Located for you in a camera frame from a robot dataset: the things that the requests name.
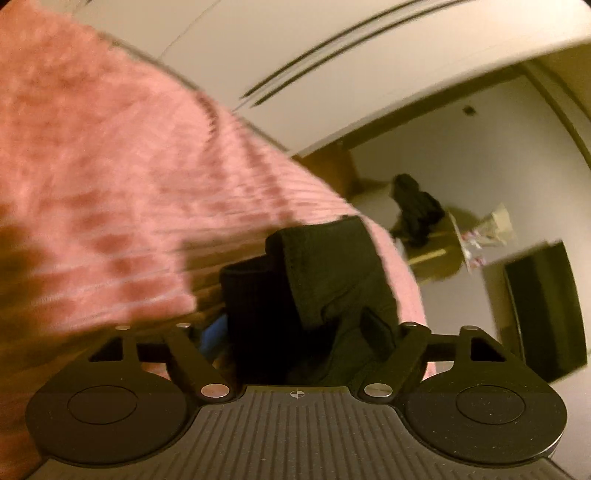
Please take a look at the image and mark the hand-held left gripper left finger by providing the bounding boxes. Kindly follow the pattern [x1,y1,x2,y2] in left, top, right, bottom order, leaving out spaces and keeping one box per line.
[85,315,232,403]

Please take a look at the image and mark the black pants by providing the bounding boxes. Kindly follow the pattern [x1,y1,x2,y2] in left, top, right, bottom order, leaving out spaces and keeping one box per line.
[219,215,403,387]

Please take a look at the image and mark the pink ribbed blanket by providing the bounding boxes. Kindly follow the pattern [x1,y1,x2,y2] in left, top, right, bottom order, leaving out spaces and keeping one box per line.
[0,9,458,462]

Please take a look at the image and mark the wooden door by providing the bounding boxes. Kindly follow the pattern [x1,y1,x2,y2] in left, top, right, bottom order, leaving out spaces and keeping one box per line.
[295,141,386,205]

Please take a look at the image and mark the wooden stool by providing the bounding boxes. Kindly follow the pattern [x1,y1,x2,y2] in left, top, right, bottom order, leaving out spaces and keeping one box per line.
[406,213,467,282]

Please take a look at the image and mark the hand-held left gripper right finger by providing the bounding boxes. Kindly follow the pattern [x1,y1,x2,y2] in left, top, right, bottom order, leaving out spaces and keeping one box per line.
[360,306,508,403]

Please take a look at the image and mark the black wall cable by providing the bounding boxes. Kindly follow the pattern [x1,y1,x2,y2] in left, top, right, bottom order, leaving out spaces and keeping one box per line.
[240,0,444,99]
[252,0,467,107]

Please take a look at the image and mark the dark clothes pile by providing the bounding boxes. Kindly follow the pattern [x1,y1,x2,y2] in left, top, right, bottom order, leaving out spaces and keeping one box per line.
[390,174,448,249]

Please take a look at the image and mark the crumpled plastic bag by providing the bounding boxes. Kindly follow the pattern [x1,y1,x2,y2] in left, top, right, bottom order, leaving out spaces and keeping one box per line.
[460,202,515,269]

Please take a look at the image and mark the dark panel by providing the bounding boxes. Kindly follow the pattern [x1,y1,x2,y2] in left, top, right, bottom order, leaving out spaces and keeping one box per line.
[502,240,588,385]

